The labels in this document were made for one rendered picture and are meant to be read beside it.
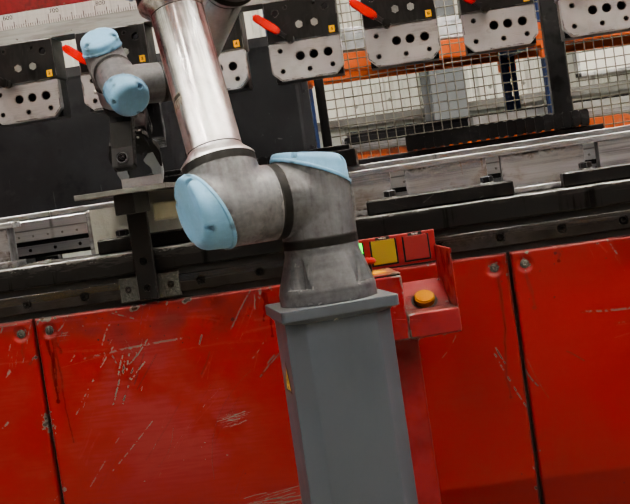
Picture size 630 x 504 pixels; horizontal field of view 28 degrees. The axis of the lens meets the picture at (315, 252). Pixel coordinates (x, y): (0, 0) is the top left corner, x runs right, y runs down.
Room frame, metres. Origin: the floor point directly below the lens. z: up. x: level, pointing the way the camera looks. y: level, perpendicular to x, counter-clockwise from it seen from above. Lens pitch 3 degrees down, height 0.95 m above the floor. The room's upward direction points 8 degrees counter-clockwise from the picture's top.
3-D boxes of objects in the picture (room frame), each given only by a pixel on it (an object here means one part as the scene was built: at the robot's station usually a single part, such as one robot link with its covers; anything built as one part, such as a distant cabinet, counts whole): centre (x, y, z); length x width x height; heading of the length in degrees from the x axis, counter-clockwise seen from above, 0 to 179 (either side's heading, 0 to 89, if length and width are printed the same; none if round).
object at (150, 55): (2.68, 0.35, 1.26); 0.15 x 0.09 x 0.17; 85
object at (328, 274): (1.93, -0.01, 0.82); 0.15 x 0.15 x 0.10
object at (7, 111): (2.70, 0.55, 1.26); 0.15 x 0.09 x 0.17; 85
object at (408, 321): (2.28, -0.13, 0.75); 0.20 x 0.16 x 0.18; 94
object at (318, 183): (1.93, 0.00, 0.94); 0.13 x 0.12 x 0.14; 113
